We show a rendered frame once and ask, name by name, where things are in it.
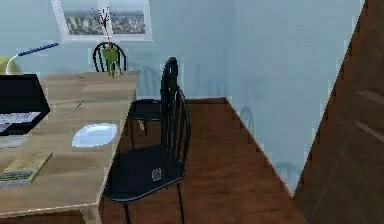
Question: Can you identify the white plate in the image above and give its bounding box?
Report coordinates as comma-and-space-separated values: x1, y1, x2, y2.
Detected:
71, 123, 119, 148

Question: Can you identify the black laptop computer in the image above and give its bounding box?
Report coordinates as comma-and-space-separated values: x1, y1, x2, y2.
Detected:
0, 73, 51, 137

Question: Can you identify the black metal chair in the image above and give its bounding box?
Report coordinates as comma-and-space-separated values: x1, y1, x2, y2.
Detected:
128, 56, 180, 151
107, 84, 192, 224
92, 41, 128, 73

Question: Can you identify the green vase with twigs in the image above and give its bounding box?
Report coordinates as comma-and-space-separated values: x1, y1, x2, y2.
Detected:
97, 5, 122, 80

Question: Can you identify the white framed picture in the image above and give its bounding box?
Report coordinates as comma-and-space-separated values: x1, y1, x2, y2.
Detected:
50, 0, 154, 43

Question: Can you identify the light wooden table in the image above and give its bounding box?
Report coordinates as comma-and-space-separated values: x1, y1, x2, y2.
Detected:
0, 70, 141, 224

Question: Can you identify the brown wooden door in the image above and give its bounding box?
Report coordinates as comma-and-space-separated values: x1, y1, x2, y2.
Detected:
292, 0, 384, 224

